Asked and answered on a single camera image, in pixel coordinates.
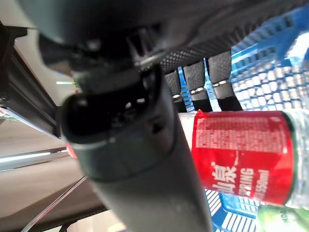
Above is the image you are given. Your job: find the clear water bottle red label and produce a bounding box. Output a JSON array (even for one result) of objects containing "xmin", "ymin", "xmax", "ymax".
[{"xmin": 66, "ymin": 107, "xmax": 309, "ymax": 210}]

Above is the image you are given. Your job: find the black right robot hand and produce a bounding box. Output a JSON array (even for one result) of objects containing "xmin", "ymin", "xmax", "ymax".
[{"xmin": 16, "ymin": 0, "xmax": 309, "ymax": 232}]

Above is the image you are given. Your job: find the small bright green bottle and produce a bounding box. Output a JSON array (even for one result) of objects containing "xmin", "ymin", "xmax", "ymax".
[{"xmin": 255, "ymin": 204, "xmax": 309, "ymax": 232}]

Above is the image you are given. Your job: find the blue plastic shopping basket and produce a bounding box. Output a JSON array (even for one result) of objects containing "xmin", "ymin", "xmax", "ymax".
[{"xmin": 177, "ymin": 6, "xmax": 309, "ymax": 232}]

